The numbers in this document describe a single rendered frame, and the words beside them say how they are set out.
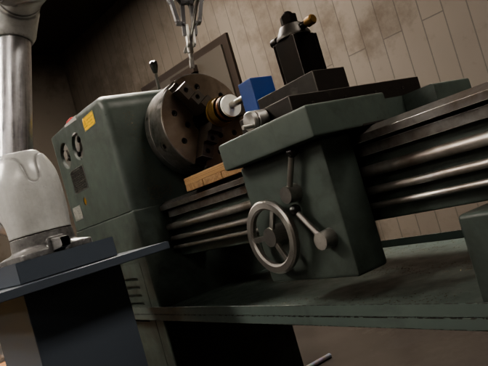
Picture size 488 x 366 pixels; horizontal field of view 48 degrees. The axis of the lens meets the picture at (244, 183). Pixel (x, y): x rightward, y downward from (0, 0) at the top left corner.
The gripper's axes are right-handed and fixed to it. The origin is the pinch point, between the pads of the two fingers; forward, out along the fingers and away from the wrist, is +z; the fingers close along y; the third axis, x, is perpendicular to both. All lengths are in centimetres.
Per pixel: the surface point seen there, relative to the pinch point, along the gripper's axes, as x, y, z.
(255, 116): -64, -1, 46
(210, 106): -11.9, 1.3, 28.1
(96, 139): 15.9, -32.9, 28.7
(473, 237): -97, 20, 76
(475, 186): -92, 26, 68
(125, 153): 6.3, -24.3, 36.5
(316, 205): -71, 7, 67
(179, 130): -4.1, -7.8, 32.8
